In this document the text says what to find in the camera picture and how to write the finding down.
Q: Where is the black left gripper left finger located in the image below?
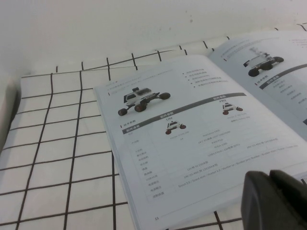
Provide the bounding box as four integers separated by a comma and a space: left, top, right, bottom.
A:
241, 170, 301, 230

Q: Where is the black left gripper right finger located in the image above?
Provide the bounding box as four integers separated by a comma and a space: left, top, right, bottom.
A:
269, 169, 307, 230

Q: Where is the white product catalogue book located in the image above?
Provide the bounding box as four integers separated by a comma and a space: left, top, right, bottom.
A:
93, 30, 307, 223

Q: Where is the white black-grid tablecloth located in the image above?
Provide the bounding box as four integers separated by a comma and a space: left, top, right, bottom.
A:
0, 22, 307, 230

